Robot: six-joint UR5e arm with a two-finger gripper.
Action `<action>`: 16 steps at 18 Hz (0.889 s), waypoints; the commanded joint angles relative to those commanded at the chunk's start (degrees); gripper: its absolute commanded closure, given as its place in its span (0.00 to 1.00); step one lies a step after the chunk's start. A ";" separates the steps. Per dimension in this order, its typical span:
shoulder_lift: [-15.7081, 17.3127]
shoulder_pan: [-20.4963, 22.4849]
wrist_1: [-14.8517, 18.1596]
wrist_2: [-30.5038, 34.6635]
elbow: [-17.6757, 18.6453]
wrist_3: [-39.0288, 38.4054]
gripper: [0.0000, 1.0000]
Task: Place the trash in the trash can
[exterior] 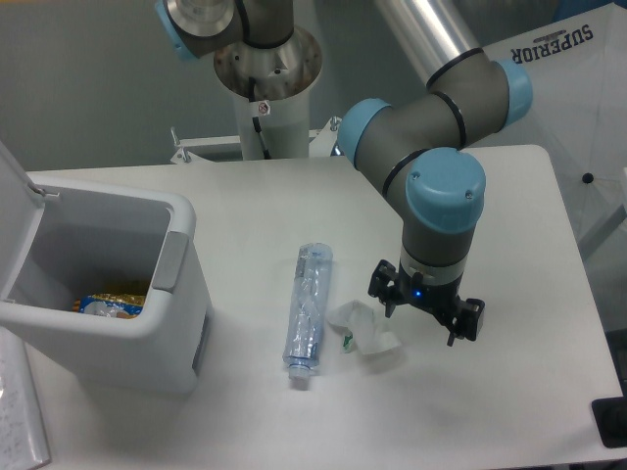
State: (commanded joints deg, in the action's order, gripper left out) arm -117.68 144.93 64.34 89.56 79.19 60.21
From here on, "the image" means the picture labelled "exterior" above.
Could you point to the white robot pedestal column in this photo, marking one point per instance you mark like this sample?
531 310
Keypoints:
270 91

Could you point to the white whiteboard with writing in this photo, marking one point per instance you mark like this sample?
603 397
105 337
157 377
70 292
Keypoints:
24 442

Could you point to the white metal base bracket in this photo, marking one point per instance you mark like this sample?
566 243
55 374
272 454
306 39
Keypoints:
323 143

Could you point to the black device at edge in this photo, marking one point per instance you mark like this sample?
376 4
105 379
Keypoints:
610 417

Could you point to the yellow blue snack bag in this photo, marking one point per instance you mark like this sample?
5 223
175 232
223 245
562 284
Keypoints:
121 306

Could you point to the crushed clear plastic bottle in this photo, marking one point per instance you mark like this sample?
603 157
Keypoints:
307 310

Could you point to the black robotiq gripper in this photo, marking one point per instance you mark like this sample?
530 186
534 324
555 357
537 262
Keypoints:
463 319

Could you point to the white superior umbrella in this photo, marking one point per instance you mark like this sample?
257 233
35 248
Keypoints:
578 70

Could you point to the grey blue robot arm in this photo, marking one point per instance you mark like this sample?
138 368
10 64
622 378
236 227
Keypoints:
415 156

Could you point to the white paper wrapper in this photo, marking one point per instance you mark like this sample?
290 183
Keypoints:
361 330

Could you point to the white trash can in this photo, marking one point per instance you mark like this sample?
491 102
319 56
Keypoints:
64 239

